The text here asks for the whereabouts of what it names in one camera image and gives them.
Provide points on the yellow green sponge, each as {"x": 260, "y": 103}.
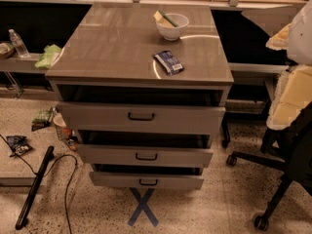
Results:
{"x": 163, "y": 19}

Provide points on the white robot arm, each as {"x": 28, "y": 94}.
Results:
{"x": 300, "y": 36}

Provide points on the white ceramic bowl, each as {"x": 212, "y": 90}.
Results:
{"x": 173, "y": 33}

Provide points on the brown bowl on shelf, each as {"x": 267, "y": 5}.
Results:
{"x": 6, "y": 50}

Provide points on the grey three-drawer cabinet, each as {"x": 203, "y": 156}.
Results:
{"x": 109, "y": 59}

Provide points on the blue snack packet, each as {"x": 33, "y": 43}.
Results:
{"x": 169, "y": 62}

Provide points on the bottom grey drawer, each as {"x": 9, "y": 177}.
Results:
{"x": 191, "y": 182}

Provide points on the grey drawer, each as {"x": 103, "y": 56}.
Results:
{"x": 145, "y": 156}
{"x": 191, "y": 182}
{"x": 141, "y": 118}

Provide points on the middle grey drawer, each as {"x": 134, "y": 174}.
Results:
{"x": 145, "y": 156}

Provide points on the top grey drawer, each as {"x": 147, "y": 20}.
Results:
{"x": 141, "y": 118}

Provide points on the paper cup on floor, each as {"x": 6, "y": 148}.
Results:
{"x": 62, "y": 130}

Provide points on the blue tape cross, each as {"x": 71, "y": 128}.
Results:
{"x": 142, "y": 207}

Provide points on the green packet on floor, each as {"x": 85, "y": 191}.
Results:
{"x": 42, "y": 119}

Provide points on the green cloth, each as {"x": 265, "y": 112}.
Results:
{"x": 51, "y": 52}

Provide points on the black bar on floor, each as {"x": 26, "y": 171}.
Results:
{"x": 22, "y": 219}

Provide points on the blue chip bag on floor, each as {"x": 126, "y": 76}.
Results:
{"x": 18, "y": 145}

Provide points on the black office chair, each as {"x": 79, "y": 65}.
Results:
{"x": 293, "y": 146}

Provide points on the grey side shelf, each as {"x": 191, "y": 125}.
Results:
{"x": 21, "y": 65}

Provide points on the clear plastic water bottle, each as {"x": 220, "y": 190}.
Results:
{"x": 18, "y": 44}

